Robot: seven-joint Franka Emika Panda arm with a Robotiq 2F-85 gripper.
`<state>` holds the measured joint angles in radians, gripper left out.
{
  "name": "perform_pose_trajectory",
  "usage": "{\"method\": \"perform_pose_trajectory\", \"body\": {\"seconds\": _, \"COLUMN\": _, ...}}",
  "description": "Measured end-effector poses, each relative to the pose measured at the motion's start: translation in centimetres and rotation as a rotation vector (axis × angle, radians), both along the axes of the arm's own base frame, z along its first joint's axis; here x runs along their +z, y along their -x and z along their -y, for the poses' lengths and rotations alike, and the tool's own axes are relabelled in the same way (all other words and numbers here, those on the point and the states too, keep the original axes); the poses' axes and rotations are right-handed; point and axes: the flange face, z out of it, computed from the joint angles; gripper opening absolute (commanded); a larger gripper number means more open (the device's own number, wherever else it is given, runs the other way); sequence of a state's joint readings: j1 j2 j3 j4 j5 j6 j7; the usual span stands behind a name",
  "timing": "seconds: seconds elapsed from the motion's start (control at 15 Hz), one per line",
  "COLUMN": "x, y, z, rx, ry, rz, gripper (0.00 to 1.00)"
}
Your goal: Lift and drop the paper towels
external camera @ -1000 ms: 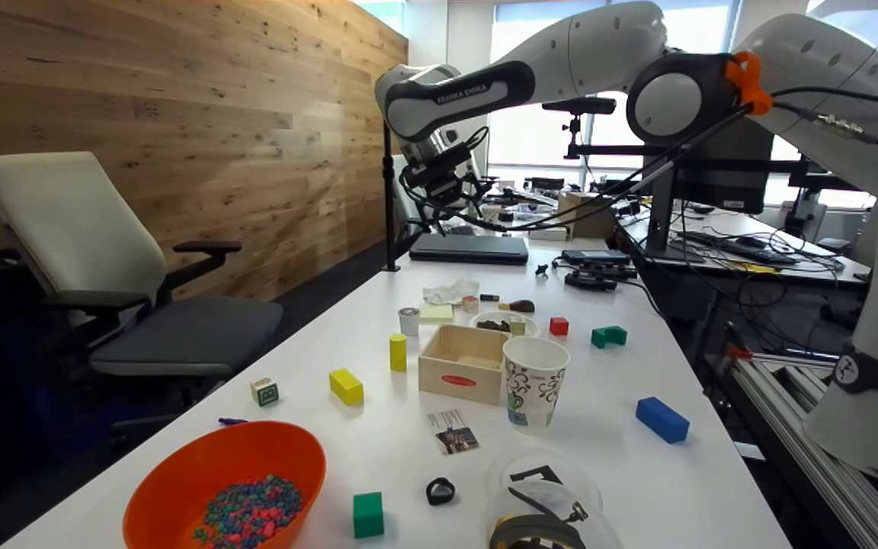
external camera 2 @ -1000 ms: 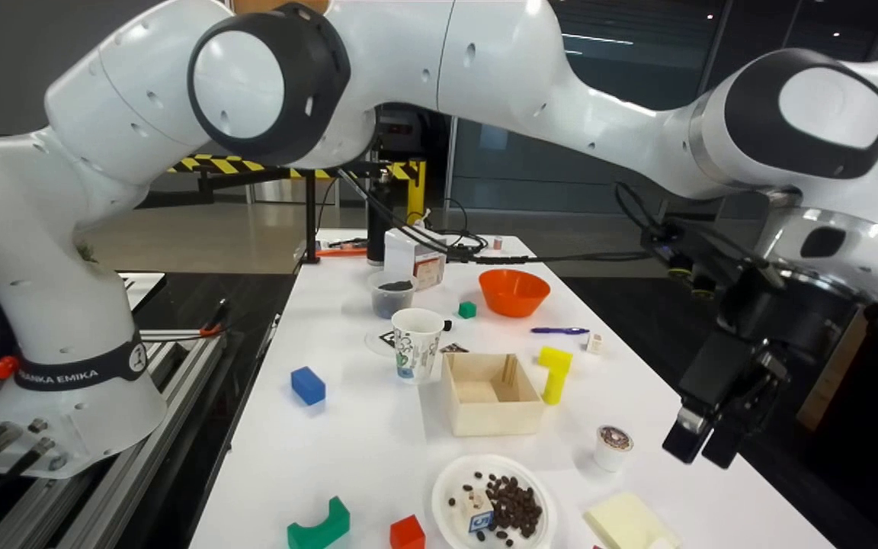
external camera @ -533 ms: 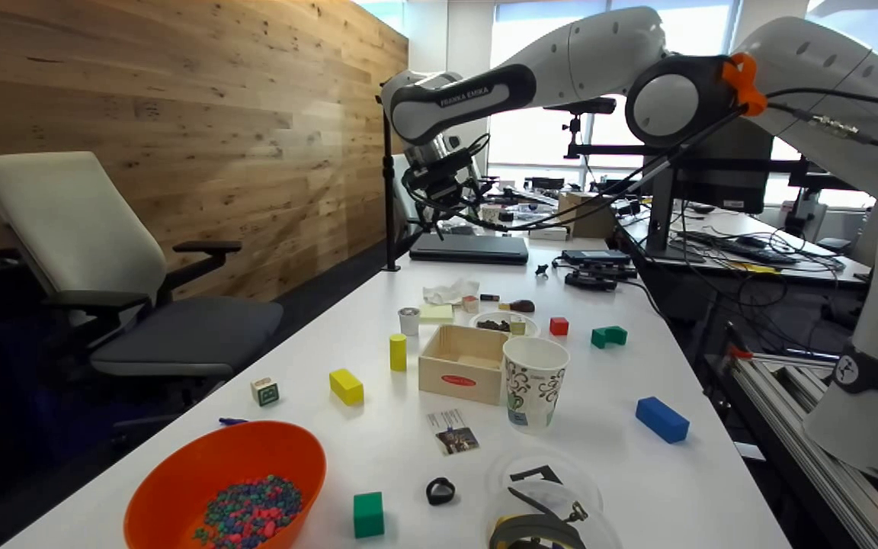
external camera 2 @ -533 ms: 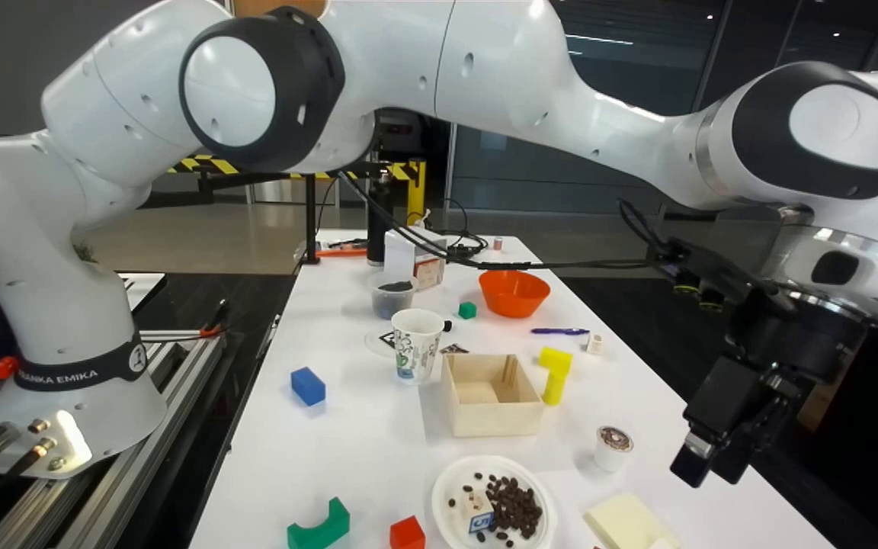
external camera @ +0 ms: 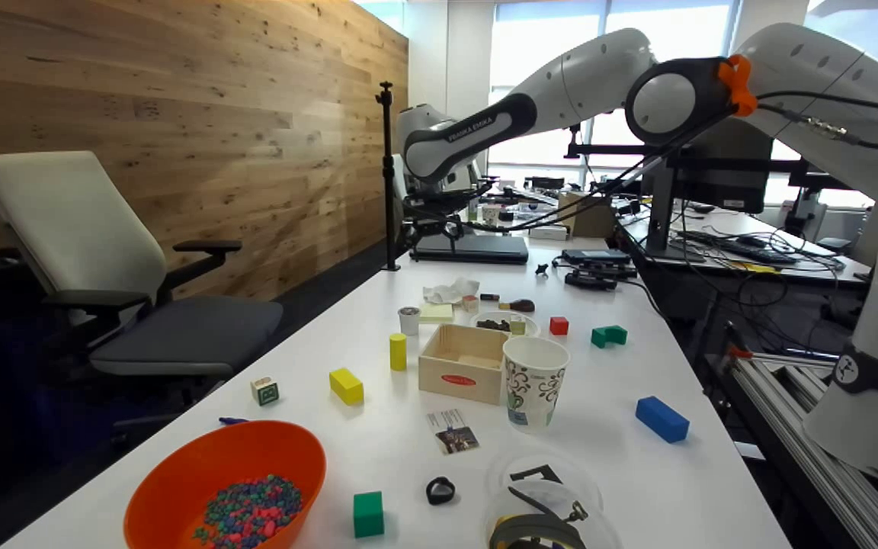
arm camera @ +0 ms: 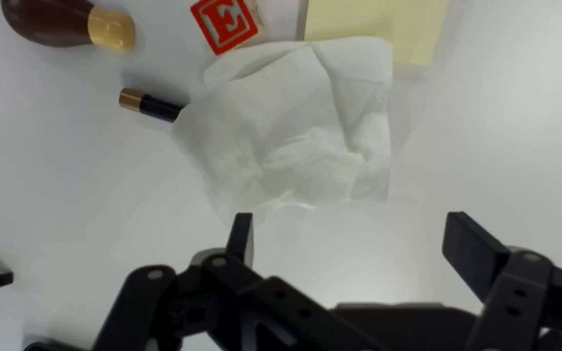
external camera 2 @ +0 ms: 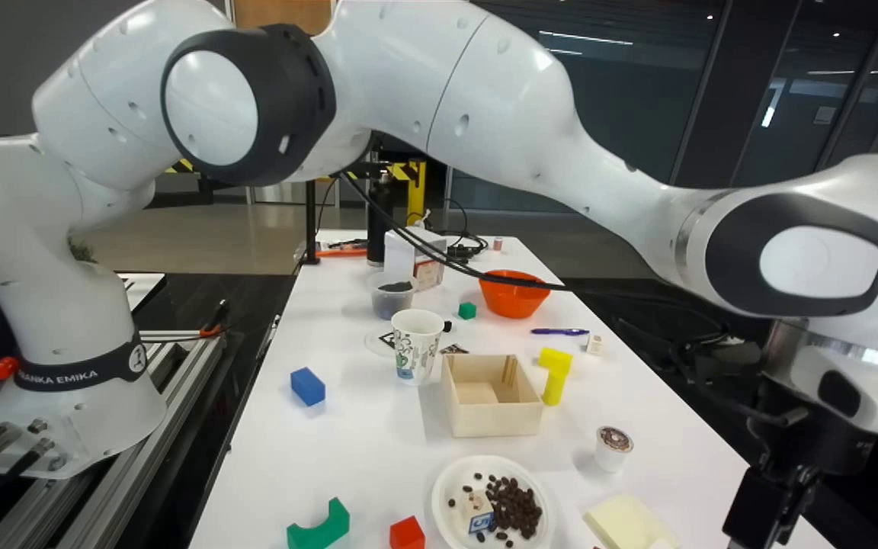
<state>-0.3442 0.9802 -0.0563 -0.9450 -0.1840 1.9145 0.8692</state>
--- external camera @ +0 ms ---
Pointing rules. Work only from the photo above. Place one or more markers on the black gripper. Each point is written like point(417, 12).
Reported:
point(435, 209)

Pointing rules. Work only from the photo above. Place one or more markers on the white paper towels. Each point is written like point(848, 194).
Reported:
point(451, 289)

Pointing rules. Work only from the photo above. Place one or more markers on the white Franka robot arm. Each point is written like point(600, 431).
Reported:
point(581, 80)

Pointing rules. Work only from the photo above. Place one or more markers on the pale yellow sponge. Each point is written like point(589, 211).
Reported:
point(435, 312)

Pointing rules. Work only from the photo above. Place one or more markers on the small black oval object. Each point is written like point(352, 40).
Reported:
point(523, 306)

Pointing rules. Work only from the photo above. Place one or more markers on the paper plate with coffee beans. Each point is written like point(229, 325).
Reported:
point(505, 325)

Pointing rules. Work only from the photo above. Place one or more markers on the yellow cylinder block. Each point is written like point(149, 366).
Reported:
point(398, 351)

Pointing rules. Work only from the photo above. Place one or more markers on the open wooden box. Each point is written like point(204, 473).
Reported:
point(461, 366)

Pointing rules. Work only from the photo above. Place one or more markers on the red block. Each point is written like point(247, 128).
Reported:
point(557, 325)

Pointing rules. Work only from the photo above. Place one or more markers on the brown cardboard box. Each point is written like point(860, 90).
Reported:
point(595, 218)

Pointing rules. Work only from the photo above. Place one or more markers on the patterned paper cup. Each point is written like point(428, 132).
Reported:
point(533, 383)

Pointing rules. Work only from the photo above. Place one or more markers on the yellow rectangular block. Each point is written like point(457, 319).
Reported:
point(344, 386)

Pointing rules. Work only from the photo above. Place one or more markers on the small photo card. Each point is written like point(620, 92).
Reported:
point(451, 431)

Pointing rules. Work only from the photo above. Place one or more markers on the green arch block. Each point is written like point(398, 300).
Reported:
point(607, 335)

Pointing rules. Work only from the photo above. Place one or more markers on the black binder clip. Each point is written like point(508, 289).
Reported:
point(441, 491)

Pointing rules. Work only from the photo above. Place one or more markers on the blue pen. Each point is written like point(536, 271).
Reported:
point(229, 418)

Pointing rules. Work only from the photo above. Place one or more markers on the black computer monitor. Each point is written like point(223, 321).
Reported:
point(713, 168)

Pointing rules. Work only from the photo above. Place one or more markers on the small green cube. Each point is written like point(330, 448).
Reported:
point(365, 512)

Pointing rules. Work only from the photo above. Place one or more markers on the blue rectangular block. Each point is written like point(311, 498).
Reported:
point(662, 418)

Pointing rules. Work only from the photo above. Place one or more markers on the cluttered side desk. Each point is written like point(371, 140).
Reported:
point(744, 253)

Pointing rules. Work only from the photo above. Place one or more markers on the black keyboard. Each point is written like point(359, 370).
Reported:
point(755, 251)

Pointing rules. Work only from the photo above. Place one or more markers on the orange plastic bowl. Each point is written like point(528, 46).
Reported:
point(225, 490)

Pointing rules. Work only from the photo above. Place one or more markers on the grey office chair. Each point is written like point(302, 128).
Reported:
point(103, 275)

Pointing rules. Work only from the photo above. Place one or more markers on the black camera tripod pole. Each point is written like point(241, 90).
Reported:
point(387, 170)

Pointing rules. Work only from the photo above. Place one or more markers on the aluminium mounting rail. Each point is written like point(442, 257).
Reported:
point(816, 437)

